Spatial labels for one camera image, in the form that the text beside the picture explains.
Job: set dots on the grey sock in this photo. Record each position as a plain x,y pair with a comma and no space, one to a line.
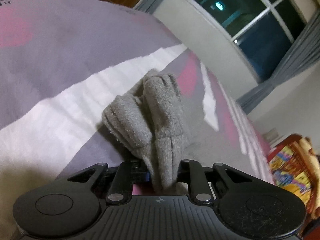
160,120

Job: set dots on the aluminium frame window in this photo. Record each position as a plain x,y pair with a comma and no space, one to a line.
250,25

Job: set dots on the grey pink white bedspread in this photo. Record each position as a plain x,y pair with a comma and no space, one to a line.
62,55

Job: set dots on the cream printed blanket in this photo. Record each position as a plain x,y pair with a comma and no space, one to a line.
311,146

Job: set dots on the colourful red-bordered blanket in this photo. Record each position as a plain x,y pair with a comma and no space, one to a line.
292,170

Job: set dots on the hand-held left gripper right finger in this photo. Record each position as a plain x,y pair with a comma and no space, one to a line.
196,180

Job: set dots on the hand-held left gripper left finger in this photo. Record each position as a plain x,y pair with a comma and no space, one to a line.
122,180

